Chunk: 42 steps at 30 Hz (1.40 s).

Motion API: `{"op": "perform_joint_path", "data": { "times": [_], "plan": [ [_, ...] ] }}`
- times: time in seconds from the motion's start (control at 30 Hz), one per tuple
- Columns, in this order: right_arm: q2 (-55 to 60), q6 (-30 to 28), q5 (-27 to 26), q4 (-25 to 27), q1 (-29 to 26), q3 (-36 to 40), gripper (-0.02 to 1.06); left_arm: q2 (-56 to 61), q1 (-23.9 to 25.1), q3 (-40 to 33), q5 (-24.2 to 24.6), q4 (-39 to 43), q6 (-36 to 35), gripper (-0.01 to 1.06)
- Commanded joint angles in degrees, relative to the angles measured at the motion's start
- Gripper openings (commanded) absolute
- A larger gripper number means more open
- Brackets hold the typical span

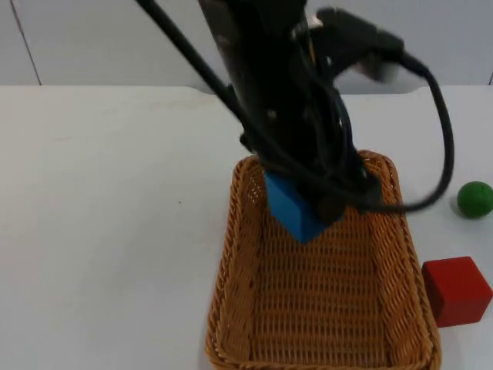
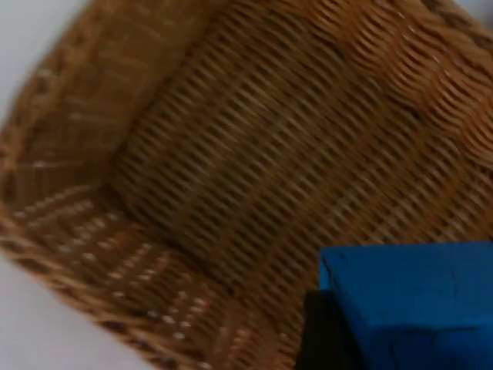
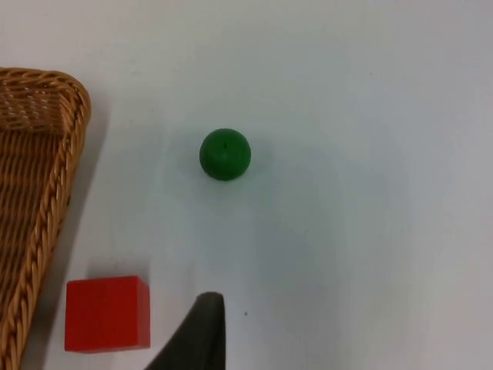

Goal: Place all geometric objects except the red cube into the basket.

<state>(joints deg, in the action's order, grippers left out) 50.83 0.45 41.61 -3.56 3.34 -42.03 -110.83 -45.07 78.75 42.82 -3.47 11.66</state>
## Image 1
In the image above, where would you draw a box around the brown wicker basket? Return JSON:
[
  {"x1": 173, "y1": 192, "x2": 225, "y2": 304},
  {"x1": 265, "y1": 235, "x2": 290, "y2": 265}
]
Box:
[{"x1": 205, "y1": 149, "x2": 443, "y2": 370}]

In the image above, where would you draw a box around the thin black cable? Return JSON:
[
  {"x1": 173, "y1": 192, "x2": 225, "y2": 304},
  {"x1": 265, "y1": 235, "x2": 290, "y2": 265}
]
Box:
[{"x1": 134, "y1": 0, "x2": 251, "y2": 136}]

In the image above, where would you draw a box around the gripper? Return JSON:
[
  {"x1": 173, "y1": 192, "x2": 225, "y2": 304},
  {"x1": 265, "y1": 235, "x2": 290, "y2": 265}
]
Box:
[{"x1": 237, "y1": 87, "x2": 371, "y2": 224}]

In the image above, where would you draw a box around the red cube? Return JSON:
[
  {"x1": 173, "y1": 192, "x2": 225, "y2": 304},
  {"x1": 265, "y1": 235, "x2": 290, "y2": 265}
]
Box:
[{"x1": 421, "y1": 255, "x2": 493, "y2": 329}]

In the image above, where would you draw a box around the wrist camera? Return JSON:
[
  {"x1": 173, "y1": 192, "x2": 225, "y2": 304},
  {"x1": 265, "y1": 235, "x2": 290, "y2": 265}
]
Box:
[{"x1": 307, "y1": 6, "x2": 406, "y2": 84}]

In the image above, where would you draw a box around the thick black cable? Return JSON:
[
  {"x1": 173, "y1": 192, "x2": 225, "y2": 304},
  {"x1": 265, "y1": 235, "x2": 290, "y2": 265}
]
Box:
[{"x1": 356, "y1": 52, "x2": 455, "y2": 214}]

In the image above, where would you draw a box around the blue triangular block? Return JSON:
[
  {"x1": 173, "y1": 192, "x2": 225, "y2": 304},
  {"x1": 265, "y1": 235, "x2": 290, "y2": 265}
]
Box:
[{"x1": 264, "y1": 170, "x2": 329, "y2": 245}]

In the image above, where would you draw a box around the green ball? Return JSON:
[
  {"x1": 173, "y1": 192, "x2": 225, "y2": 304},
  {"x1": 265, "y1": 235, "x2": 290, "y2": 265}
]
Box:
[{"x1": 456, "y1": 180, "x2": 493, "y2": 221}]

